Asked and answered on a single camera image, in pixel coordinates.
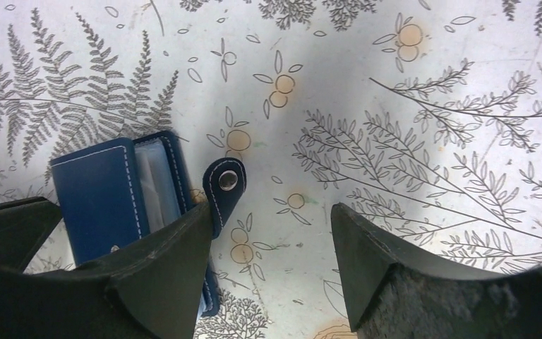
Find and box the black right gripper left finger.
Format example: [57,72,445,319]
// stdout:
[0,203,212,338]

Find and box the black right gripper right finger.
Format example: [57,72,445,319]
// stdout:
[331,203,542,338]

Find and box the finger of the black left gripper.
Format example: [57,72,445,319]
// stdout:
[0,197,62,272]

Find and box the blue leather card holder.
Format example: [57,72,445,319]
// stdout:
[51,131,246,321]

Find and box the floral table mat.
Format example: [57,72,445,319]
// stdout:
[0,1,542,338]

